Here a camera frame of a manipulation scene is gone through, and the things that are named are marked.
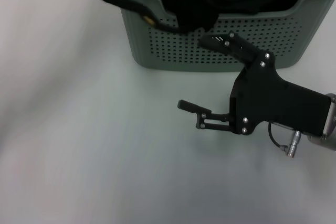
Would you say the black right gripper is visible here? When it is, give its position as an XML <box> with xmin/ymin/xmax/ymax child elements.
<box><xmin>177</xmin><ymin>32</ymin><xmax>332</xmax><ymax>137</ymax></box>

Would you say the green perforated plastic storage box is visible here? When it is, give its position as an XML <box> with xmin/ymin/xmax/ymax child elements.
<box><xmin>119</xmin><ymin>0</ymin><xmax>333</xmax><ymax>74</ymax></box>

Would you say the black towel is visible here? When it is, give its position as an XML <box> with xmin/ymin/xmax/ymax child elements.
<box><xmin>136</xmin><ymin>0</ymin><xmax>336</xmax><ymax>35</ymax></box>

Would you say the right gripper cable with plug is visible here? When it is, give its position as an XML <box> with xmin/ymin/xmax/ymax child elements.
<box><xmin>267</xmin><ymin>121</ymin><xmax>302</xmax><ymax>158</ymax></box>

